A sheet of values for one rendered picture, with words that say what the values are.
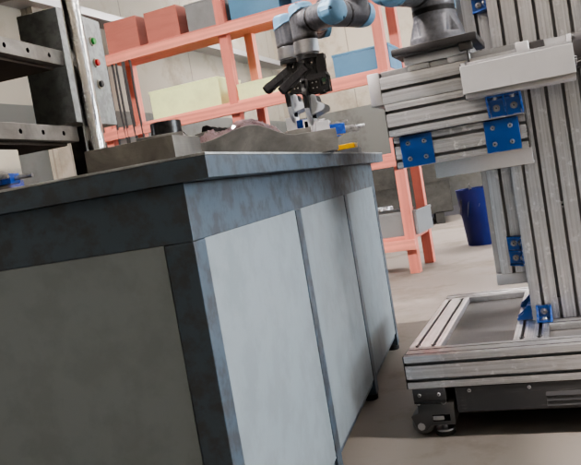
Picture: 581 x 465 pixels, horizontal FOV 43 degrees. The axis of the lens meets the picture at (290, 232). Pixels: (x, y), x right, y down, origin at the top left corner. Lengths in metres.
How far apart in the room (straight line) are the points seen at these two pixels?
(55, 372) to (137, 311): 0.18
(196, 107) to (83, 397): 4.54
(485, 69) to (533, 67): 0.11
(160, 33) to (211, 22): 0.47
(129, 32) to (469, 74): 4.44
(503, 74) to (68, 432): 1.27
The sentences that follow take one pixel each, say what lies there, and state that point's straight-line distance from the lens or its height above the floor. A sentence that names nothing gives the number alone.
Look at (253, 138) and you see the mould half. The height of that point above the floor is 0.86.
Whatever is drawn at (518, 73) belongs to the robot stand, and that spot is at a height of 0.90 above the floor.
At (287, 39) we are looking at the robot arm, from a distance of 2.57.
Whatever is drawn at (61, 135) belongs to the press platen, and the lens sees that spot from 2.48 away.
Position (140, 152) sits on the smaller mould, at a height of 0.85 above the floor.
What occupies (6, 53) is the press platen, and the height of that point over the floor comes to 1.24.
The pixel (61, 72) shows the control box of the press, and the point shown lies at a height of 1.25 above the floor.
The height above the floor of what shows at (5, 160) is 0.93.
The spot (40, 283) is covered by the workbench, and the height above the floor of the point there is 0.64.
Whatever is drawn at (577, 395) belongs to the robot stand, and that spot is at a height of 0.10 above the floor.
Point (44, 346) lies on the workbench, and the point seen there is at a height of 0.54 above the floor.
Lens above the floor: 0.73
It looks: 4 degrees down
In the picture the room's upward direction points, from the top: 10 degrees counter-clockwise
